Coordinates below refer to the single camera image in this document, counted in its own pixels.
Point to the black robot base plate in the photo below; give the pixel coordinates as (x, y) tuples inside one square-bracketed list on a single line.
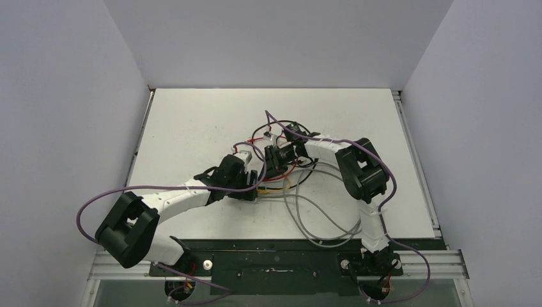
[(290, 267)]

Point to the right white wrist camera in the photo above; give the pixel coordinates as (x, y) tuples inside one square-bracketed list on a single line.
[(268, 136)]

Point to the aluminium right side rail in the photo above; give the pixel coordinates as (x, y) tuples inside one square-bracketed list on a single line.
[(396, 95)]

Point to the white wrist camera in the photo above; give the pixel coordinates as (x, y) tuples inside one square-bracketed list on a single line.
[(244, 155), (268, 136)]

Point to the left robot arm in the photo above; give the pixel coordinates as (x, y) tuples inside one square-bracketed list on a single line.
[(129, 231)]

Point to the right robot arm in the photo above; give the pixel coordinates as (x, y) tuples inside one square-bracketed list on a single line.
[(360, 169)]

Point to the grey network switch box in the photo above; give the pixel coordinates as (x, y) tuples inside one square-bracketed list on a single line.
[(255, 200)]

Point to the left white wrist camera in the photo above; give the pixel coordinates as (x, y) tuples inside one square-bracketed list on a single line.
[(244, 155)]

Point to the aluminium rail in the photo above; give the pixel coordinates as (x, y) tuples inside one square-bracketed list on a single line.
[(140, 133), (396, 95), (444, 264)]

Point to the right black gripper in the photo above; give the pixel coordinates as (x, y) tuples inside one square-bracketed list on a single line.
[(274, 167)]

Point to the aluminium front rail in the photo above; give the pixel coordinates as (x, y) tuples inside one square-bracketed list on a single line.
[(444, 264)]

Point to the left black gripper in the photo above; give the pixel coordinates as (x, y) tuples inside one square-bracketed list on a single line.
[(243, 175)]

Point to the aluminium left side rail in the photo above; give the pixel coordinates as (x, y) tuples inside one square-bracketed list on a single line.
[(140, 133)]

